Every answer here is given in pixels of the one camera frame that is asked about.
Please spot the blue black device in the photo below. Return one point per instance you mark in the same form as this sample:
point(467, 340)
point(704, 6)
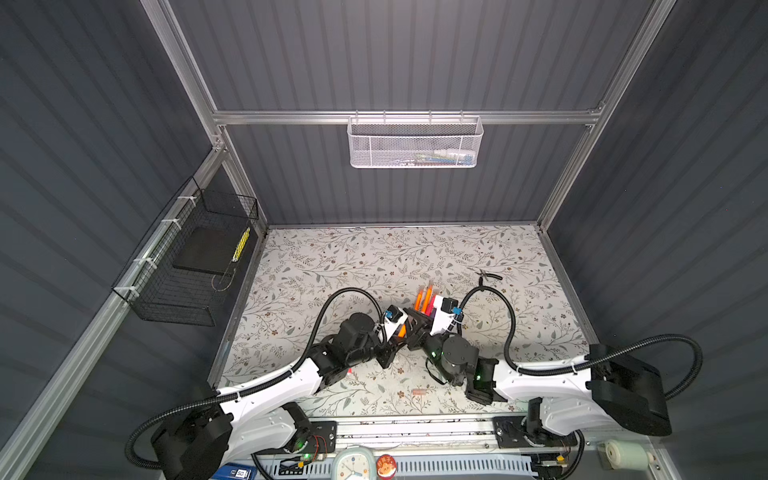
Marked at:
point(235, 472)

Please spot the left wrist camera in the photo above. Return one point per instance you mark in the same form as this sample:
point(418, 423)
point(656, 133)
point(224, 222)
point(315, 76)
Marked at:
point(394, 320)

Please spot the aluminium front rail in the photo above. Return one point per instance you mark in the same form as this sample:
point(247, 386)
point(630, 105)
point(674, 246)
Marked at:
point(474, 429)

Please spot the white alarm clock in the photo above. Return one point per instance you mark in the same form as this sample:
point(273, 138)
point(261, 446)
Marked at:
point(356, 463)

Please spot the yellow highlighter in basket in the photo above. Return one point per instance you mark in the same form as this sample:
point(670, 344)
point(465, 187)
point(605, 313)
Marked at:
point(237, 253)

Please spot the red round toy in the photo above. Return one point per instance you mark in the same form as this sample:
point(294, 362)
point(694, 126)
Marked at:
point(386, 467)

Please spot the black wire wall basket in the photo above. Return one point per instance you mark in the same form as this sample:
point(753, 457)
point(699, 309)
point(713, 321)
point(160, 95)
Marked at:
point(158, 292)

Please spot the small black pliers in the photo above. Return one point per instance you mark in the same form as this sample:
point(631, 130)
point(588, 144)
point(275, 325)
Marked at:
point(483, 276)

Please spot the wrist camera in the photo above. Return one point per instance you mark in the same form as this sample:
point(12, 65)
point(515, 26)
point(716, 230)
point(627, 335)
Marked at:
point(444, 315)
point(394, 320)

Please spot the black pad in basket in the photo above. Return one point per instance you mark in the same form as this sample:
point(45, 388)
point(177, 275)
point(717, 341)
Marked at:
point(207, 250)

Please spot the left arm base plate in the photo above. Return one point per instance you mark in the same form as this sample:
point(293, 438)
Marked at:
point(318, 438)

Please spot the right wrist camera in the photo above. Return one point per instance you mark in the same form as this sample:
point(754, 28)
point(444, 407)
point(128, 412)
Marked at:
point(444, 315)

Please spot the white mesh wall basket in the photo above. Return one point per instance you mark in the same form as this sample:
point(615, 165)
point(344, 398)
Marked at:
point(419, 142)

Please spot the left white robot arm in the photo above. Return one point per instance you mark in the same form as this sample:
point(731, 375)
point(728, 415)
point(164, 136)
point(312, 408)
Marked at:
point(194, 442)

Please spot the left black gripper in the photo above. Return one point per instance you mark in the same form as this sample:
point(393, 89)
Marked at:
point(383, 356)

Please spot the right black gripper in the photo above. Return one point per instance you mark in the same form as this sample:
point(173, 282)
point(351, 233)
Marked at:
point(425, 338)

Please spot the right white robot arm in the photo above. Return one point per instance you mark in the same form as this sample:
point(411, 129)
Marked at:
point(562, 398)

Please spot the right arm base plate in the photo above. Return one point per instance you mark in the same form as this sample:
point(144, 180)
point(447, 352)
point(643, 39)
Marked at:
point(510, 432)

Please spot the white tape roll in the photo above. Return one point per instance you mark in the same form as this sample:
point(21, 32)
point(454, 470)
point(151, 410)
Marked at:
point(623, 455)

